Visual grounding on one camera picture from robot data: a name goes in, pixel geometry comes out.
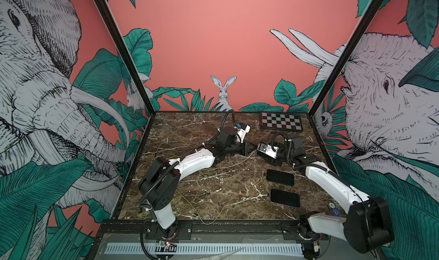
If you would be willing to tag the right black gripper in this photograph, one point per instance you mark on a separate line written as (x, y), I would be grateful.
(274, 161)

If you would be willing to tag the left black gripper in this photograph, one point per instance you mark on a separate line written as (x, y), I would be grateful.
(245, 151)

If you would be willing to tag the black smartphone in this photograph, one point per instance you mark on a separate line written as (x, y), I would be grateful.
(285, 198)
(280, 177)

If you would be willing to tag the green wired earphones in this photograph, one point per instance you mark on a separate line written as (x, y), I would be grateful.
(225, 197)

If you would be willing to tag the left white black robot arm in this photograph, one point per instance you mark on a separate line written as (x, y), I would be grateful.
(159, 184)

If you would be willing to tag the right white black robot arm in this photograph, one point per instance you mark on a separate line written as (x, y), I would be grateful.
(368, 224)

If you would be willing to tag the black white checkerboard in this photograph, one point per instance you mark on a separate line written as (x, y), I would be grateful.
(281, 122)

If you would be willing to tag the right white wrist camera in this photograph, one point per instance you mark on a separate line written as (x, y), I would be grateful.
(267, 151)

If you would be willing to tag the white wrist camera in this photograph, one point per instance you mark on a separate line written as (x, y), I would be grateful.
(242, 130)
(267, 151)

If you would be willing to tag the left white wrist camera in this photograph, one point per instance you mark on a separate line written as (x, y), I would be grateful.
(242, 130)

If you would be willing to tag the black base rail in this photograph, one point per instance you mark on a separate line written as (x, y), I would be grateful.
(289, 230)

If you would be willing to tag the white slotted cable duct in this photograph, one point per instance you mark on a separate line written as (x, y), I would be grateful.
(214, 249)

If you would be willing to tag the right black frame post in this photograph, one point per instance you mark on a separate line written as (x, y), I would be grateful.
(362, 26)

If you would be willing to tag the black frame post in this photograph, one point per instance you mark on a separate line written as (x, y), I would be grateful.
(122, 49)
(362, 26)

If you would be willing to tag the left black frame post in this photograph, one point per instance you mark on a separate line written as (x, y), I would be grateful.
(122, 49)

